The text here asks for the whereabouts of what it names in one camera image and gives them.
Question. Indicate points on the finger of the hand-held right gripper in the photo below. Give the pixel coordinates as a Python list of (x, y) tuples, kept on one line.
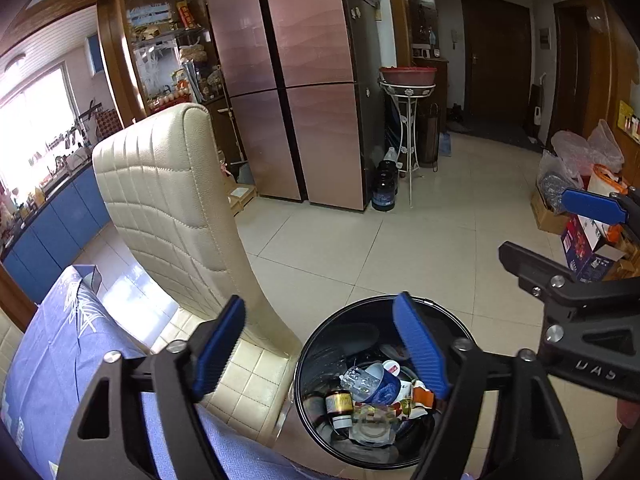
[(595, 205), (537, 270)]

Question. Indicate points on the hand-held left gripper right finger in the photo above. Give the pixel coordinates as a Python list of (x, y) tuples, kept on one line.
[(420, 345)]

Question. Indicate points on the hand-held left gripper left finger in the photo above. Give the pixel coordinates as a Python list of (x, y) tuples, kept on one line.
[(220, 350)]

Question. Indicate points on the blue patterned cup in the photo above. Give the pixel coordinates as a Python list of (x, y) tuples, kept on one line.
[(382, 385)]

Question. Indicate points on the clear round plastic dish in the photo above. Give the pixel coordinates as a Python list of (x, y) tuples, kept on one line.
[(372, 425)]

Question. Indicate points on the black round trash bin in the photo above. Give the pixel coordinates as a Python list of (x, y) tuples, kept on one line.
[(325, 350)]

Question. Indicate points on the brown medicine bottle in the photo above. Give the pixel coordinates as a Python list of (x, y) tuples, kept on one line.
[(340, 407)]

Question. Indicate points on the person's right hand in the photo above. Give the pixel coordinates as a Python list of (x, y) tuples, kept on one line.
[(630, 420)]

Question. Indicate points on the purple red printed box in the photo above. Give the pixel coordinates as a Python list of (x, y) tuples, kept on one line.
[(587, 247)]

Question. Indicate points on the brown cardboard box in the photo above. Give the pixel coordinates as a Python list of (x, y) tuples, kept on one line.
[(547, 215)]

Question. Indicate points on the cream quilted chair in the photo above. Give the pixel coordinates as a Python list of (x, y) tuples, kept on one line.
[(175, 220)]

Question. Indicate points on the small wooden stool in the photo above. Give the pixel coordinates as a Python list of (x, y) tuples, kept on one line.
[(242, 197)]

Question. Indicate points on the dark blue jug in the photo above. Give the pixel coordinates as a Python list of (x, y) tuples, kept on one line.
[(384, 195), (390, 167)]

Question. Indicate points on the blue water bottle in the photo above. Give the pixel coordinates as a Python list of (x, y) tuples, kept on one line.
[(446, 144)]

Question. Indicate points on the blue printed tablecloth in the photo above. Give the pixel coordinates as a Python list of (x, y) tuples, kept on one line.
[(50, 360)]

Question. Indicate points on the dark wooden door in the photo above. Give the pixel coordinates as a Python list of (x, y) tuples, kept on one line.
[(495, 60)]

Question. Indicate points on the broom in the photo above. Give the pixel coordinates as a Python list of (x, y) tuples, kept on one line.
[(240, 160)]

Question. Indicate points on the white metal stand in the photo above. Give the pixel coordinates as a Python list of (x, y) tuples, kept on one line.
[(412, 125)]

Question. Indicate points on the blue kitchen cabinets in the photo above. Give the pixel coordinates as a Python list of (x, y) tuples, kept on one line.
[(55, 230)]

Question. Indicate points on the red basin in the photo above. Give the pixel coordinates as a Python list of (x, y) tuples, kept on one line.
[(407, 75)]

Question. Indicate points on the rose brown refrigerator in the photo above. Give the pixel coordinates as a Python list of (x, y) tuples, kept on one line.
[(310, 85)]

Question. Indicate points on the kitchen window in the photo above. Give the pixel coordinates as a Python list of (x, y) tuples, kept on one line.
[(35, 125)]

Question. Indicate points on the wooden display cabinet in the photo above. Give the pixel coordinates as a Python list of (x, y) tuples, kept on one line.
[(150, 60)]

